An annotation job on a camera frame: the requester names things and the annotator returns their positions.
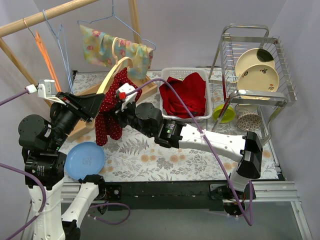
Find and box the wooden hanger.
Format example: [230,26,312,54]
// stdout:
[96,37,133,94]

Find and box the red polka dot garment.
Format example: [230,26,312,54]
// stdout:
[95,67,137,146]

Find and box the pastel floral garment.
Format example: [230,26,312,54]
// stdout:
[79,25,153,80]

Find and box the blue wire hanger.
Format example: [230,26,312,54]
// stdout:
[77,0,157,51]
[42,9,74,93]

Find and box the red dress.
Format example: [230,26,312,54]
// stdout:
[159,72,206,119]

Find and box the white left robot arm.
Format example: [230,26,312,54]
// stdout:
[18,92,107,240]

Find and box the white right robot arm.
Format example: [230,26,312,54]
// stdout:
[114,102,263,199]

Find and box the orange plastic hanger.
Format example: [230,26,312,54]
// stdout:
[35,31,62,92]

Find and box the wooden clothes rack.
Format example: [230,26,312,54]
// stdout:
[0,0,158,143]

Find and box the floral table mat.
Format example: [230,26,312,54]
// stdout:
[61,72,279,182]

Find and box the blue plastic plate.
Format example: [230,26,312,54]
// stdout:
[64,141,105,180]

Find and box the white plastic basket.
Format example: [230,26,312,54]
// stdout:
[159,67,213,121]

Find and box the green bowl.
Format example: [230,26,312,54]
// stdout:
[212,103,236,124]

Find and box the black base bar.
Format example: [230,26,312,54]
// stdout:
[96,180,241,216]

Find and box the mosaic patterned bowl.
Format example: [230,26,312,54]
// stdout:
[236,111,262,131]

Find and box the cream plate upper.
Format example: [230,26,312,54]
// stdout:
[235,48,275,76]

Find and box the cream plate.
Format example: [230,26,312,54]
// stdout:
[237,64,280,92]
[235,48,275,76]

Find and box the metal dish rack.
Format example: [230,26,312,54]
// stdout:
[213,23,297,145]

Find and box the cream plate lower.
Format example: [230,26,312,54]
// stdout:
[237,64,280,92]

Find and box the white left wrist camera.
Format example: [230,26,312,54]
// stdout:
[24,79,65,105]

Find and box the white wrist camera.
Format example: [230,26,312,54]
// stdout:
[24,79,65,105]
[116,83,138,112]

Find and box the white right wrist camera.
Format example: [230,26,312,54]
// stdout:
[116,83,138,112]

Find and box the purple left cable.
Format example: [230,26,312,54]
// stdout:
[0,89,131,240]

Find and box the purple cable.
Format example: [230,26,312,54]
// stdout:
[0,89,131,240]
[124,78,255,227]

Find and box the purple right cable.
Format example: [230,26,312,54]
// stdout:
[124,78,255,227]

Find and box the aluminium frame rail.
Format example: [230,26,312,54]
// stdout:
[21,181,313,240]

